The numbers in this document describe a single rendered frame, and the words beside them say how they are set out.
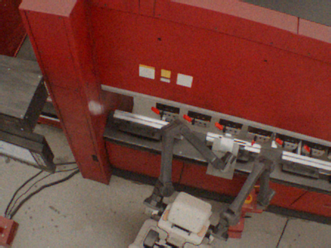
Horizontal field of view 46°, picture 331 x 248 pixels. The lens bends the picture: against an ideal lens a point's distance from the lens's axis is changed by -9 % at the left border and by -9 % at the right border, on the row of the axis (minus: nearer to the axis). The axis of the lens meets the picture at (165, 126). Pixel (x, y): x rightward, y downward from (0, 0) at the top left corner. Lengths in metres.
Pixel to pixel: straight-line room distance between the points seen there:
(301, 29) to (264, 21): 0.17
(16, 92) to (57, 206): 1.96
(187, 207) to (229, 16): 1.07
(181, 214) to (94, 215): 1.53
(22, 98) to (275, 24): 1.20
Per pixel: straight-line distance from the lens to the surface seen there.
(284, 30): 1.81
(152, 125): 2.94
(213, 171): 2.81
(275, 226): 3.87
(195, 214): 2.31
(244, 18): 1.79
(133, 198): 3.76
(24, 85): 2.04
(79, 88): 2.28
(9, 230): 3.75
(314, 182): 3.13
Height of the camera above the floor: 3.62
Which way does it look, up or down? 64 degrees down
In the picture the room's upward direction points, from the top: 6 degrees clockwise
